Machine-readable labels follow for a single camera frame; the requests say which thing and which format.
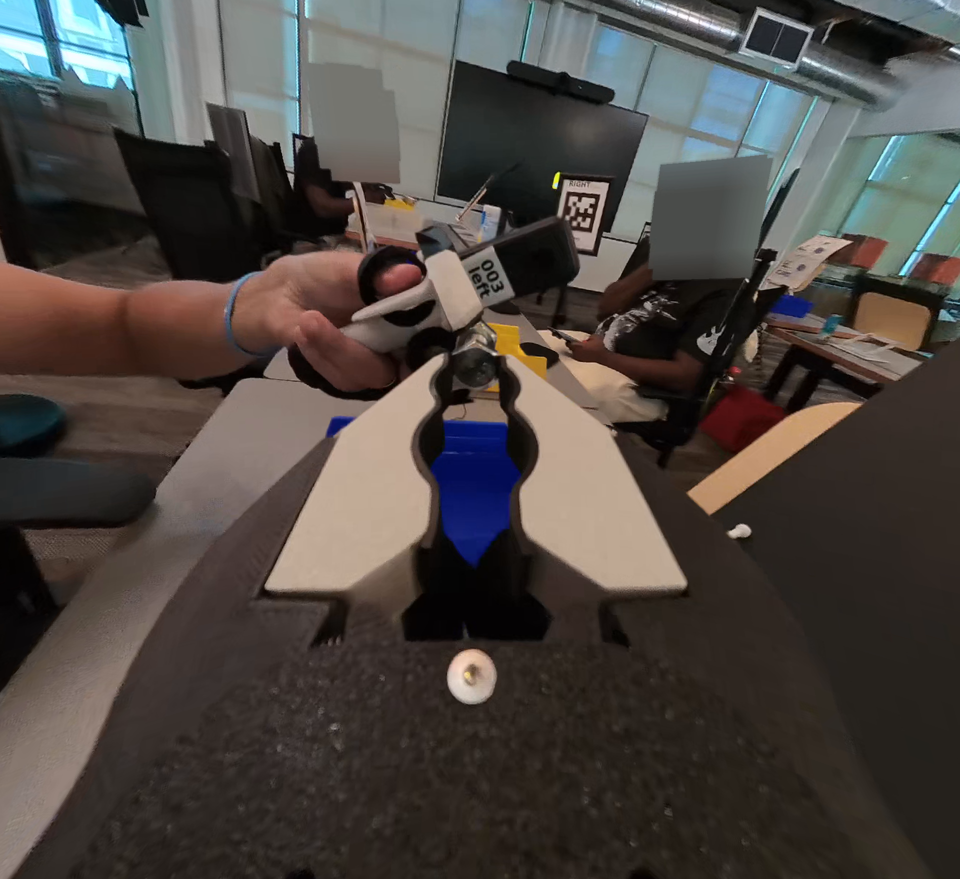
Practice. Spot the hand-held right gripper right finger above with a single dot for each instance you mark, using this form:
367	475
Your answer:
600	504

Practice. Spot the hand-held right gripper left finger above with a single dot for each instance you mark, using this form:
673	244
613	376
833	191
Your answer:
352	504

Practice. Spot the blue plastic bin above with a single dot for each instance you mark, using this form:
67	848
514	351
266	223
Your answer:
474	489

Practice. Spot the silver metal nut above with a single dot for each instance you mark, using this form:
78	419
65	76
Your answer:
478	371

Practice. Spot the person's left forearm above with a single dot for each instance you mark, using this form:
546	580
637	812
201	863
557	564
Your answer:
112	324

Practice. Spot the person's left hand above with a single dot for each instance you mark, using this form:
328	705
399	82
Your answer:
300	309

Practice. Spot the white plastic canister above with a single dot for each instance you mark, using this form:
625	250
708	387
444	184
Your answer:
491	223

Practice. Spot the black white tag sign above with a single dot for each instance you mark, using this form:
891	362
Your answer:
585	213

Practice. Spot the yellow plastic bin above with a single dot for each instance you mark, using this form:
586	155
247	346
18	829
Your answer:
525	358

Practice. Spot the large black screen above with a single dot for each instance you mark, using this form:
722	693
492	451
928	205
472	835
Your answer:
525	144

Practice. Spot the red bag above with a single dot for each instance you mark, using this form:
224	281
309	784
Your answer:
742	418

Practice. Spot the black video bar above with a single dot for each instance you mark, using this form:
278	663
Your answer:
559	80

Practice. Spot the blue wristband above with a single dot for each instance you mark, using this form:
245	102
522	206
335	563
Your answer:
227	313

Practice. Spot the black office chair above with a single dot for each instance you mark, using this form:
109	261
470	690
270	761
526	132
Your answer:
187	211
266	196

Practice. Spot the wooden side table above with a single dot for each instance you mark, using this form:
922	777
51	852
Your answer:
825	350

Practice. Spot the white ceiling vent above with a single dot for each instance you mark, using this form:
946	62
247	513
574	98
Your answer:
776	39

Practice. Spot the wooden chair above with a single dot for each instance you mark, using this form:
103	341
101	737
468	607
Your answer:
896	320

